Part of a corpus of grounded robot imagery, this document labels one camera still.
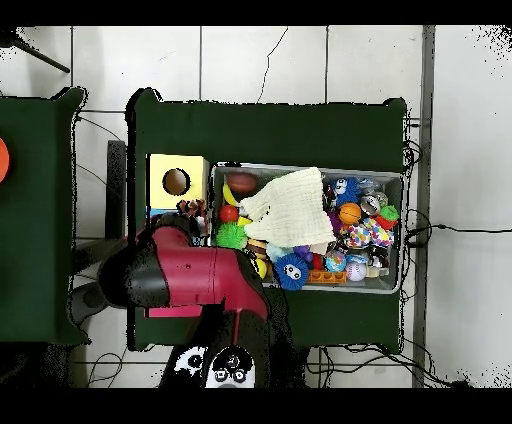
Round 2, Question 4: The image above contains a wooden box with three holes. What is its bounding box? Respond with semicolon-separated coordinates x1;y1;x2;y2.
144;153;210;319

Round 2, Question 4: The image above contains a red ball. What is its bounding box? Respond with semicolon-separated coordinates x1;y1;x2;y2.
218;204;240;224

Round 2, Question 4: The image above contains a yellow toy banana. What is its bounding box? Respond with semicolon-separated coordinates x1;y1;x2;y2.
221;182;241;208

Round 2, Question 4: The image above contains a brown toy football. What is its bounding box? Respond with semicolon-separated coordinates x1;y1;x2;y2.
226;172;259;194

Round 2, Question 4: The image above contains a green spiky puffer ball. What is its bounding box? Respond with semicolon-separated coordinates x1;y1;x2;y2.
214;221;248;251

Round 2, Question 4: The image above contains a cream waffle cloth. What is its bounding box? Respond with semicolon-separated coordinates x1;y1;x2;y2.
238;166;337;249

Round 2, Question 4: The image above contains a large blue fuzzy eyed ball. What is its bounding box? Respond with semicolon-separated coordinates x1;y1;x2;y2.
273;253;310;291

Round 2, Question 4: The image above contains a dark green table cloth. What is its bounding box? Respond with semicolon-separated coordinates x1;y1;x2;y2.
126;88;408;352
0;87;90;346

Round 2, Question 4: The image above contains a small blue fuzzy eyed ball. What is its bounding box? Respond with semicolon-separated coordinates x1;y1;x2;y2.
329;176;361;207

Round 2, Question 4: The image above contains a globe print ball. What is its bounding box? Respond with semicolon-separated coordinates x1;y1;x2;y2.
324;249;348;273

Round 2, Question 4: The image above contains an orange toy basketball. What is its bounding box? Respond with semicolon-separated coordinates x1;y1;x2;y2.
338;201;362;225

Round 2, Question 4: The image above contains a black panel stand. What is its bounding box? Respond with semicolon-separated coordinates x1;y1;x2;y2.
105;139;127;241

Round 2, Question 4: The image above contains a grey round base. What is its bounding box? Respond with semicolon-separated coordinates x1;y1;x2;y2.
71;281;108;325

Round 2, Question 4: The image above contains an orange disc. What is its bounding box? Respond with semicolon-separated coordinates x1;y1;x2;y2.
0;137;11;184

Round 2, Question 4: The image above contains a black tripod leg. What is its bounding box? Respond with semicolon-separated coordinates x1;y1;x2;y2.
0;27;71;74

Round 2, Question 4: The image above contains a metal wire mesh bin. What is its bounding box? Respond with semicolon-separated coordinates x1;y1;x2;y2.
205;161;405;295

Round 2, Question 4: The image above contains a black power cable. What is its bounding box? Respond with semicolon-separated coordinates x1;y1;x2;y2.
405;223;512;246

